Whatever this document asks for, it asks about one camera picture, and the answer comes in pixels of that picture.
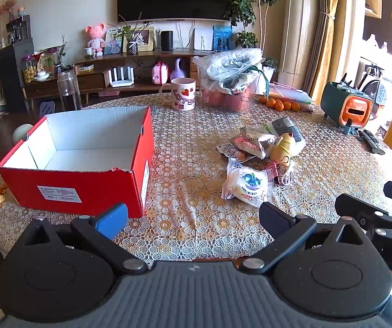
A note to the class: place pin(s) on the green stems in dark vase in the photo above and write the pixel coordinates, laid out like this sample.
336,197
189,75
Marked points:
58,66

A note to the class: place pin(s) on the black speaker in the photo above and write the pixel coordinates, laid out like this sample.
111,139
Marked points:
167,41

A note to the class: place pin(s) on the wooden television cabinet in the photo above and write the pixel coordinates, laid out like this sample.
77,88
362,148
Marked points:
90,82

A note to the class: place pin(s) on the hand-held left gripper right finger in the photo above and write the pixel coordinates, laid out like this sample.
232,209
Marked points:
272,218

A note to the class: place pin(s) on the grey white tissue pack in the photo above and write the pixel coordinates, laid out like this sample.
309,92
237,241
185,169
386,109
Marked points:
284,125

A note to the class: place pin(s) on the blue slotted spatula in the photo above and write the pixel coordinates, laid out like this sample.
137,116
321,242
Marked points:
45,107

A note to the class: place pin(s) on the pink toy case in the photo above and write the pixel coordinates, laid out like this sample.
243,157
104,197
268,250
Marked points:
159,73

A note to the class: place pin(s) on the black cabinet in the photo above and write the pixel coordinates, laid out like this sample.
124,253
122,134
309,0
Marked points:
13,71

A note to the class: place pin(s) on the beige curtain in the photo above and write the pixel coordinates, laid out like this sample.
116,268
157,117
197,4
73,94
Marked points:
322,34

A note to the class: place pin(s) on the pale picture card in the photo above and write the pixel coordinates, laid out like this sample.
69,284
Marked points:
113,42

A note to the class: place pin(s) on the red cardboard box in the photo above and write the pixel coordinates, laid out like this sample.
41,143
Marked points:
79,184

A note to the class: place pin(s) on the silver snack packet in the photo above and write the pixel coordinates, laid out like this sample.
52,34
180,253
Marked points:
252,141

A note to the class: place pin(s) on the small blue figure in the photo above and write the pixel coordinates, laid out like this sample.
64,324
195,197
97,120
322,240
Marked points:
349,128

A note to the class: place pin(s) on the tall green houseplant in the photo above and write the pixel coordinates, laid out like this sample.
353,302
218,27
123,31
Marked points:
242,10

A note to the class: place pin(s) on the white router with antennas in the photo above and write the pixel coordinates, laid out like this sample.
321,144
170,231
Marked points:
119,77

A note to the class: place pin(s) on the black coffee machine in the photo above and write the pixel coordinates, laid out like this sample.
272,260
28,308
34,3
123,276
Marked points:
19,30

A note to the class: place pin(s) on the pink strawberry mug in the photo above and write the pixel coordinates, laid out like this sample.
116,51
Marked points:
184,95

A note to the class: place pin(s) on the white bowl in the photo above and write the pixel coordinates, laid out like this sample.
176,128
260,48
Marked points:
42,77

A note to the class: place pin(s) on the pink pig plush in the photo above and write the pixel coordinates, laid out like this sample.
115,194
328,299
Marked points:
96,39

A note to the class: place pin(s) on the small white cartoon packet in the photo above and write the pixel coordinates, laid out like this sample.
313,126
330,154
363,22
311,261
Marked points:
225,148

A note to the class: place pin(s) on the glass bottle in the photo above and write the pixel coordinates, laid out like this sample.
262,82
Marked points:
68,88

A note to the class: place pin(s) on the yellow plush toy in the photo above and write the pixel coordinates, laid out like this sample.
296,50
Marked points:
281,150

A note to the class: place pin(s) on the snack jar with pink lid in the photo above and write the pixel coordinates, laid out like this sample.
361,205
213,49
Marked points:
29,71

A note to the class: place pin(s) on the cream photo frame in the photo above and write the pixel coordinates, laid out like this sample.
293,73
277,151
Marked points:
146,39

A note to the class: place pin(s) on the pink binder clip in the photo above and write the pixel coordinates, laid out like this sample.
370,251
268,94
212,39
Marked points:
273,170

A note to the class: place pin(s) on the clear plastic bag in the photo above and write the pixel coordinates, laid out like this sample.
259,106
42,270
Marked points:
230,63

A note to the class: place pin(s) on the blueberry pastry packet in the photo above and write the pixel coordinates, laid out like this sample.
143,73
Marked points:
247,184

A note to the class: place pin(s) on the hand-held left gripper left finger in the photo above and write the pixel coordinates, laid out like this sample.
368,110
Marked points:
112,220

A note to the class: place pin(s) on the small flat card box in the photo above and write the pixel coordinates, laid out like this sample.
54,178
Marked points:
84,69

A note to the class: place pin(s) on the plant in striped vase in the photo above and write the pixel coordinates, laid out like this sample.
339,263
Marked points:
132,46

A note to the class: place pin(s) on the purple swan vase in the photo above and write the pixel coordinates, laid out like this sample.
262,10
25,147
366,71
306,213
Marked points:
178,73

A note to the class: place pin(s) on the blue picture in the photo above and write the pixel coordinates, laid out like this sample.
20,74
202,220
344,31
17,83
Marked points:
222,36

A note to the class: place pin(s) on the black remote control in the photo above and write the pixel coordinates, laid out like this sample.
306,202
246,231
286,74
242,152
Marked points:
372,140

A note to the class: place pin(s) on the green orange desk organizer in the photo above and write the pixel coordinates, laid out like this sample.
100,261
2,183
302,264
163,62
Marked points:
344,104

